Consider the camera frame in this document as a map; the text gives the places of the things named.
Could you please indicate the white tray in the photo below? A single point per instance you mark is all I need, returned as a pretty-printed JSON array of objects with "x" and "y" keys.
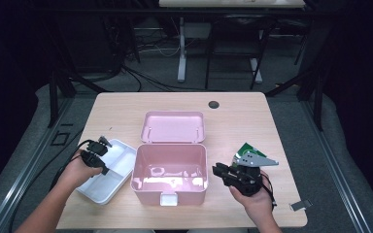
[{"x": 100, "y": 187}]

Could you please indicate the aluminium rail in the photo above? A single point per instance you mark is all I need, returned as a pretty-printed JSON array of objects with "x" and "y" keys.
[
  {"x": 22, "y": 181},
  {"x": 333, "y": 168}
]

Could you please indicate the person's right hand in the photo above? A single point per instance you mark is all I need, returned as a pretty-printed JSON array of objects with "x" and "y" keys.
[{"x": 259, "y": 204}]

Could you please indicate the white desk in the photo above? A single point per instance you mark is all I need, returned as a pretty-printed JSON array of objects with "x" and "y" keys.
[{"x": 182, "y": 48}]

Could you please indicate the pink storage box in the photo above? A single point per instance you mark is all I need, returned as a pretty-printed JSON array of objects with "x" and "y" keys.
[{"x": 170, "y": 158}]

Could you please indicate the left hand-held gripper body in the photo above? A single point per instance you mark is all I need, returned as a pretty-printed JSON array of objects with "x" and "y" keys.
[{"x": 94, "y": 152}]

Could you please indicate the black metal chair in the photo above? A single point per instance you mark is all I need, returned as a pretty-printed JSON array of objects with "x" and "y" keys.
[{"x": 236, "y": 26}]

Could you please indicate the dark curtain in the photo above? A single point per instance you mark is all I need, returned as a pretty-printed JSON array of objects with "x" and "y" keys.
[
  {"x": 362, "y": 81},
  {"x": 6, "y": 81}
]

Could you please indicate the person's left hand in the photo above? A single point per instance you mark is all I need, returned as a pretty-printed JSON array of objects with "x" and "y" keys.
[{"x": 77, "y": 173}]

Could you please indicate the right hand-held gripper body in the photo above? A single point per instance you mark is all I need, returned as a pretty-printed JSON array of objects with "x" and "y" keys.
[{"x": 247, "y": 179}]

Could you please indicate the green and white box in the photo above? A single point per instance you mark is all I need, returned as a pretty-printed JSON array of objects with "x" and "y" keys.
[{"x": 247, "y": 149}]

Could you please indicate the metal table clip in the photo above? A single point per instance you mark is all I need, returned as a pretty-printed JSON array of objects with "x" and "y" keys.
[{"x": 300, "y": 205}]

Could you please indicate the black stand leg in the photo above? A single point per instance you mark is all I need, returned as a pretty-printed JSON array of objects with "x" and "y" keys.
[
  {"x": 319, "y": 103},
  {"x": 53, "y": 100}
]

